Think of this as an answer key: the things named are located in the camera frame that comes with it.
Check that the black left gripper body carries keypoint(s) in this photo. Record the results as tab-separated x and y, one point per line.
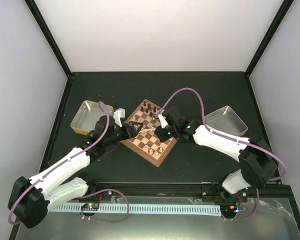
126	134

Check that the black right frame post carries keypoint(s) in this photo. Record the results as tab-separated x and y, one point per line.
272	29

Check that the right controller circuit board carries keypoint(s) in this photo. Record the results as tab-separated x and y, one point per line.
234	208

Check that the wooden chessboard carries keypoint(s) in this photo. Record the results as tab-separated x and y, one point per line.
138	143

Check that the yellow metal tin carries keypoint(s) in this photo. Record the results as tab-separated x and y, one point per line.
87	115

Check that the pink metal tin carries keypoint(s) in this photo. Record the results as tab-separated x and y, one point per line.
226	120

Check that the black rear mounting rail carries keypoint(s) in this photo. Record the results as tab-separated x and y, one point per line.
208	191

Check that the left controller circuit board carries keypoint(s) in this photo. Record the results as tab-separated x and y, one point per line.
90	206

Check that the black frame post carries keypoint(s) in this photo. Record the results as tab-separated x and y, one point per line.
272	29
36	13

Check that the light wooden king piece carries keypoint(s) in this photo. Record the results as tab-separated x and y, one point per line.
147	130

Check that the controller circuit board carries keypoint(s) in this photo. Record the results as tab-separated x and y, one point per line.
90	206
234	208

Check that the black left frame post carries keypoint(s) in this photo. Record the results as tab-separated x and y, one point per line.
36	13

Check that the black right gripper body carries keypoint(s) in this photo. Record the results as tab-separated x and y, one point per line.
163	137

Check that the white slotted cable duct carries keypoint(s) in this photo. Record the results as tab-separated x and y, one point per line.
150	209

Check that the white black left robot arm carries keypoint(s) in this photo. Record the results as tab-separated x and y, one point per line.
31	199

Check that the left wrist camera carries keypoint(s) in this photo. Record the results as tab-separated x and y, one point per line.
118	115

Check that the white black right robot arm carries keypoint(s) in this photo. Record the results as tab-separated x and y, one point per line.
256	165

